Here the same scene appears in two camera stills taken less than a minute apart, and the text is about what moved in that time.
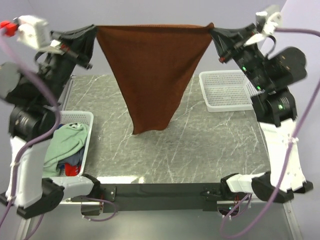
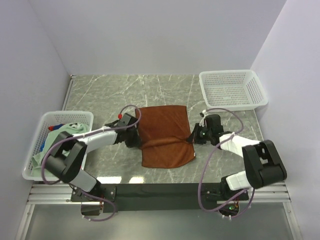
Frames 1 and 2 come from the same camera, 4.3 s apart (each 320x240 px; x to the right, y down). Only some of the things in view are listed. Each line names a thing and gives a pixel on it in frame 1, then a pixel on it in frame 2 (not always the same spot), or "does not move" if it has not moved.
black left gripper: x=75 y=45 → x=136 y=142
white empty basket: x=227 y=91 does not move
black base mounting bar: x=156 y=197 does not move
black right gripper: x=222 y=36 → x=194 y=138
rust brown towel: x=156 y=65 → x=162 y=132
